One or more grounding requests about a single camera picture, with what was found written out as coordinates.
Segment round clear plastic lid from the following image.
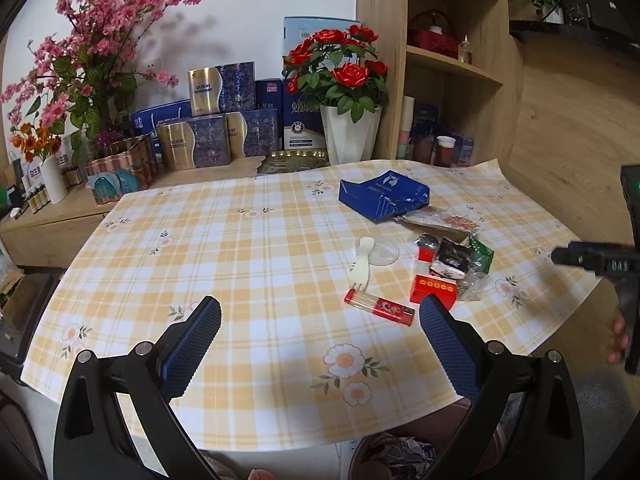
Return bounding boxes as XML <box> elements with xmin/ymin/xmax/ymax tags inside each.
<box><xmin>362</xmin><ymin>234</ymin><xmax>401</xmax><ymax>267</ymax></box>

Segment tall light blue box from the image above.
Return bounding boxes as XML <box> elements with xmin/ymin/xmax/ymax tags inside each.
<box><xmin>283</xmin><ymin>16</ymin><xmax>361</xmax><ymax>56</ymax></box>

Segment orange flowers in white vase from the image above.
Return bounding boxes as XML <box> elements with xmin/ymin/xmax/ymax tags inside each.
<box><xmin>10</xmin><ymin>125</ymin><xmax>71</xmax><ymax>206</ymax></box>

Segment gold decorative tray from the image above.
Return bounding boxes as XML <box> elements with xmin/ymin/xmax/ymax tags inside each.
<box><xmin>257</xmin><ymin>148</ymin><xmax>331</xmax><ymax>176</ymax></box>

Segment dark blue box red label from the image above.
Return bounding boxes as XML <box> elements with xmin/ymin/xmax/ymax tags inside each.
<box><xmin>255</xmin><ymin>78</ymin><xmax>283</xmax><ymax>111</ymax></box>

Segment white printed box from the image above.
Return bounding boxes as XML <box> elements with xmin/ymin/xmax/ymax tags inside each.
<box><xmin>54</xmin><ymin>135</ymin><xmax>76</xmax><ymax>168</ymax></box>

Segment small purple box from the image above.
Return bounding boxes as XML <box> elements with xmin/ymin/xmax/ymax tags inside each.
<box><xmin>452</xmin><ymin>135</ymin><xmax>476</xmax><ymax>167</ymax></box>

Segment stack of pastel cups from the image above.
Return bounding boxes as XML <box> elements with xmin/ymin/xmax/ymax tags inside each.
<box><xmin>396</xmin><ymin>95</ymin><xmax>416</xmax><ymax>161</ymax></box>

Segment wooden sideboard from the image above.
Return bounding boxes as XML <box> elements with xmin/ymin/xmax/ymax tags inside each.
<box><xmin>0</xmin><ymin>152</ymin><xmax>281</xmax><ymax>271</ymax></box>

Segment black counter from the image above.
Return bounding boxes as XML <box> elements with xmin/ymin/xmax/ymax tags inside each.
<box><xmin>509</xmin><ymin>0</ymin><xmax>640</xmax><ymax>48</ymax></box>

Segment pink artificial blossom branches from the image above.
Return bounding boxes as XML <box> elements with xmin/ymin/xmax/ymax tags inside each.
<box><xmin>0</xmin><ymin>0</ymin><xmax>203</xmax><ymax>161</ymax></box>

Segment gold and blue gift box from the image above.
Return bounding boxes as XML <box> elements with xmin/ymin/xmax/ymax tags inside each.
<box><xmin>187</xmin><ymin>61</ymin><xmax>257</xmax><ymax>117</ymax></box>
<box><xmin>157</xmin><ymin>115</ymin><xmax>232</xmax><ymax>171</ymax></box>
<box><xmin>224</xmin><ymin>107</ymin><xmax>280</xmax><ymax>158</ymax></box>

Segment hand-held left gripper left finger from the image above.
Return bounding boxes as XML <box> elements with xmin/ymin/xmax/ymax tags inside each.
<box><xmin>52</xmin><ymin>296</ymin><xmax>222</xmax><ymax>480</ymax></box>

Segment wooden shelf unit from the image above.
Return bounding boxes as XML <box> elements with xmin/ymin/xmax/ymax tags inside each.
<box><xmin>355</xmin><ymin>0</ymin><xmax>523</xmax><ymax>166</ymax></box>

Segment red basket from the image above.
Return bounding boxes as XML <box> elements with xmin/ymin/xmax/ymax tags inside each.
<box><xmin>407</xmin><ymin>8</ymin><xmax>461</xmax><ymax>58</ymax></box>

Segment person's right hand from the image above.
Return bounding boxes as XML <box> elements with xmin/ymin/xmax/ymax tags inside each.
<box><xmin>606</xmin><ymin>305</ymin><xmax>631</xmax><ymax>366</ymax></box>

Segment brown plastic bin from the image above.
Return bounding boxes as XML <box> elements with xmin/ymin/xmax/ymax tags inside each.
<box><xmin>350</xmin><ymin>400</ymin><xmax>521</xmax><ymax>480</ymax></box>

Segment red roses in white pot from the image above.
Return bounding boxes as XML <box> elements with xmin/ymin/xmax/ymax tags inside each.
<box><xmin>281</xmin><ymin>24</ymin><xmax>390</xmax><ymax>166</ymax></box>

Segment red paper cup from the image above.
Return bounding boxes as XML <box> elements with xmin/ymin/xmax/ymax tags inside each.
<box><xmin>435</xmin><ymin>135</ymin><xmax>457</xmax><ymax>167</ymax></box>

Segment yellow plaid floral tablecloth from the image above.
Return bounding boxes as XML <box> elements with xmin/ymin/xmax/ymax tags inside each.
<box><xmin>21</xmin><ymin>157</ymin><xmax>616</xmax><ymax>453</ymax></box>

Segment green triangular packet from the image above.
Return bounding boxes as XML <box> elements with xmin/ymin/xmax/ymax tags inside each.
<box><xmin>467</xmin><ymin>237</ymin><xmax>495</xmax><ymax>273</ymax></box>

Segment dark blue paper bag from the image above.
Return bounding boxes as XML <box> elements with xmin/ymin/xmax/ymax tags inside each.
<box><xmin>338</xmin><ymin>170</ymin><xmax>431</xmax><ymax>225</ymax></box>

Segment illustrated blue box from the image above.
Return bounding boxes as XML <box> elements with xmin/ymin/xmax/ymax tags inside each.
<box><xmin>412</xmin><ymin>102</ymin><xmax>441</xmax><ymax>141</ymax></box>

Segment white plastic spork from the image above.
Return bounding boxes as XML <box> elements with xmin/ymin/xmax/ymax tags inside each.
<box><xmin>348</xmin><ymin>237</ymin><xmax>375</xmax><ymax>291</ymax></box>

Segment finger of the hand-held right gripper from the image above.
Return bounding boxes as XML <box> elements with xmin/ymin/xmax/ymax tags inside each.
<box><xmin>551</xmin><ymin>241</ymin><xmax>636</xmax><ymax>276</ymax></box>

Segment striped patterned planter box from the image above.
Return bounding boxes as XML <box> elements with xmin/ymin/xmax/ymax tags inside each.
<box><xmin>82</xmin><ymin>135</ymin><xmax>161</xmax><ymax>206</ymax></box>

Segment flat blue box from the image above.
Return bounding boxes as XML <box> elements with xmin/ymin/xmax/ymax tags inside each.
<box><xmin>131</xmin><ymin>100</ymin><xmax>193</xmax><ymax>153</ymax></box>

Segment brown cup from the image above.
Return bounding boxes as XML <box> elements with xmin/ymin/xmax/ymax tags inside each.
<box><xmin>412</xmin><ymin>136</ymin><xmax>436</xmax><ymax>165</ymax></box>

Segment blue and white carton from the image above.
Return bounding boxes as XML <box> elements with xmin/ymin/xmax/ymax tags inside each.
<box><xmin>281</xmin><ymin>77</ymin><xmax>328</xmax><ymax>153</ymax></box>

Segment clear plastic wrapper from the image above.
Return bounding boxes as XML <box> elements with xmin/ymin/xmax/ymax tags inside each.
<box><xmin>456</xmin><ymin>272</ymin><xmax>493</xmax><ymax>302</ymax></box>

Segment row of small brown bottles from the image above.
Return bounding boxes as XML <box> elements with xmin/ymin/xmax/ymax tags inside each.
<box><xmin>10</xmin><ymin>165</ymin><xmax>83</xmax><ymax>221</ymax></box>

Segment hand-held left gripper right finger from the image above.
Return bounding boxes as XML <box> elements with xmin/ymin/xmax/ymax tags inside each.
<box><xmin>419</xmin><ymin>295</ymin><xmax>586</xmax><ymax>480</ymax></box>

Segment red and clear stick packet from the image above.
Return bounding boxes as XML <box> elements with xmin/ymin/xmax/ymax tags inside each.
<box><xmin>344</xmin><ymin>289</ymin><xmax>417</xmax><ymax>327</ymax></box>

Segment black packet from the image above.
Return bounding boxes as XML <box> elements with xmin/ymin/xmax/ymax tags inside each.
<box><xmin>431</xmin><ymin>237</ymin><xmax>473</xmax><ymax>278</ymax></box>

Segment red cardboard box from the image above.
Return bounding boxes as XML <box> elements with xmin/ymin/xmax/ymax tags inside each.
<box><xmin>410</xmin><ymin>274</ymin><xmax>458</xmax><ymax>313</ymax></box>

